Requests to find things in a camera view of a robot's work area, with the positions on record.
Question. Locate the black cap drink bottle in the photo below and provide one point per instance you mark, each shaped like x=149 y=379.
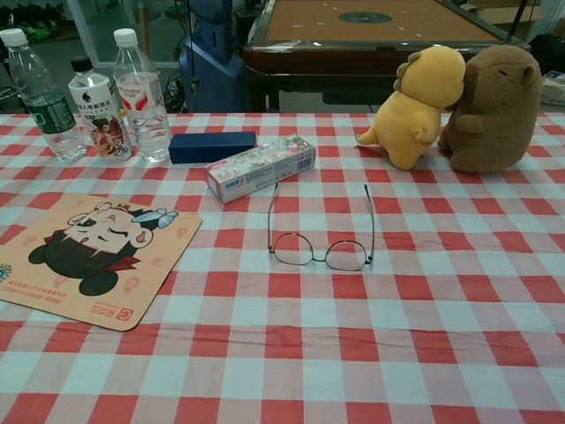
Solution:
x=99 y=119

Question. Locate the red label water bottle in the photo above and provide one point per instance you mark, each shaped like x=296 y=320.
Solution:
x=141 y=101

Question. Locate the dark blue rectangular box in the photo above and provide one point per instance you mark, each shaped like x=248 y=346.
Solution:
x=212 y=148

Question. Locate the orange cartoon mouse pad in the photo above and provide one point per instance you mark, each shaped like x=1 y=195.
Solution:
x=101 y=260

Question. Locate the blue machine stand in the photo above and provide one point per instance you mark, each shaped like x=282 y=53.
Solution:
x=212 y=66

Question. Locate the floral toothpaste box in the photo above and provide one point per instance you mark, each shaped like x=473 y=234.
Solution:
x=260 y=170

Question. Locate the red white checkered tablecloth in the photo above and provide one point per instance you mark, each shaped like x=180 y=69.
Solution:
x=282 y=344

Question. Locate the green label water bottle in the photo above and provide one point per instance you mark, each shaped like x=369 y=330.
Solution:
x=44 y=101

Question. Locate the thin black-framed eyeglasses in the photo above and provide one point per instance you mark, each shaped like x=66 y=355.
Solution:
x=321 y=258

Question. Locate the brown mahjong table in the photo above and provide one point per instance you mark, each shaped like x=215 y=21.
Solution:
x=375 y=35

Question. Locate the yellow dinosaur plush toy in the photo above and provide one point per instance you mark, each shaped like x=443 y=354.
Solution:
x=419 y=115

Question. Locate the brown capybara plush toy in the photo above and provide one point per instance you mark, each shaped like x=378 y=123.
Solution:
x=494 y=115

